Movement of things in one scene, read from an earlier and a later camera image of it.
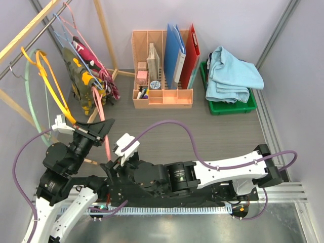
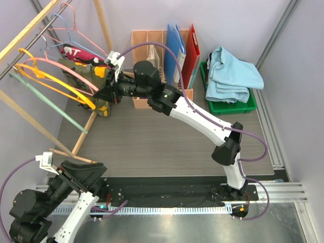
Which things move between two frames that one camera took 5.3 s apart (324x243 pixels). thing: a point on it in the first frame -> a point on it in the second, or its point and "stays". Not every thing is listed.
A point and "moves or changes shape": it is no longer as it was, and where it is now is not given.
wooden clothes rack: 21,110 stays
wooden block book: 153,63 stays
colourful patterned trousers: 208,66 stays
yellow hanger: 47,73 moves or changes shape
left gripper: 96,131 -> 81,177
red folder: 192,55 stays
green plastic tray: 219,108 stays
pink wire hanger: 72,29 -> 75,29
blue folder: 174,57 stays
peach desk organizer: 149,90 stays
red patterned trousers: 94,64 -> 76,54
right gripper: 112,169 -> 110,92
